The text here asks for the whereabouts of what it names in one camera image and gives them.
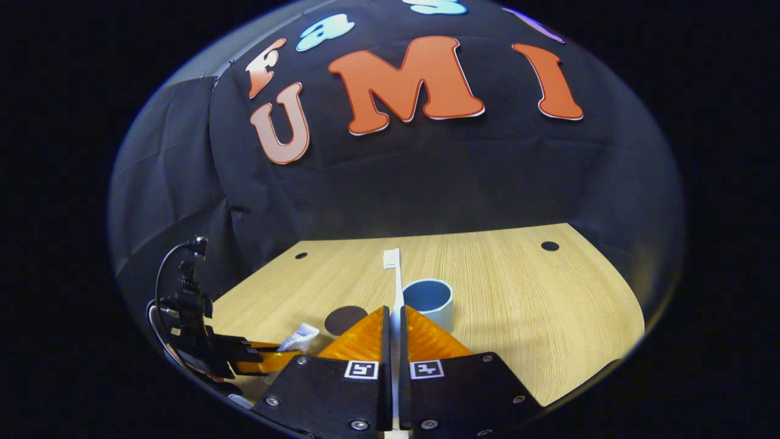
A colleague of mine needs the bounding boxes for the dark round coaster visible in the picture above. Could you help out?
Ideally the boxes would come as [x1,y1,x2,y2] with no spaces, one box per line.
[324,305,369,337]

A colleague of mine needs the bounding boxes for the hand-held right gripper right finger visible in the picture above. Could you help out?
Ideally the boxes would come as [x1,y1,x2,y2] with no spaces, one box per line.
[399,306,543,439]

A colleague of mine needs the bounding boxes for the white cable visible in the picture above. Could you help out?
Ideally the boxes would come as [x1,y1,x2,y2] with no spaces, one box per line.
[147,302,185,374]

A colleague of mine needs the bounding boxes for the white toothpaste tube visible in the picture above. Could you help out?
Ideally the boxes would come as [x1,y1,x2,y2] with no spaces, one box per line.
[263,323,320,385]

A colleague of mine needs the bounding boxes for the black cable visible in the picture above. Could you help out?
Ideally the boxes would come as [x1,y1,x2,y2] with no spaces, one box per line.
[154,239,208,321]

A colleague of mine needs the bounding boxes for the wooden desktop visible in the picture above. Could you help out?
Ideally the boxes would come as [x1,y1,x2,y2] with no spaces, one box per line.
[210,223,645,408]

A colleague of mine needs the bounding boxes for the light blue cup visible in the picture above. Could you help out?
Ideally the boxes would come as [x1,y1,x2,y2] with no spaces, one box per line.
[403,279,455,333]

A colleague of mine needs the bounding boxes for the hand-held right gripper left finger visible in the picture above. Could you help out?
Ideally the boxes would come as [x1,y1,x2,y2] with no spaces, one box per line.
[253,306,393,439]

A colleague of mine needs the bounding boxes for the black backdrop cloth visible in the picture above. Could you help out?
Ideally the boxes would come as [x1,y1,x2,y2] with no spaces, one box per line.
[110,0,686,342]

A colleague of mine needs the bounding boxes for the white toothbrush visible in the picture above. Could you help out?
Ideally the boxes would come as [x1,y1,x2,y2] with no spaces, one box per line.
[383,248,410,439]

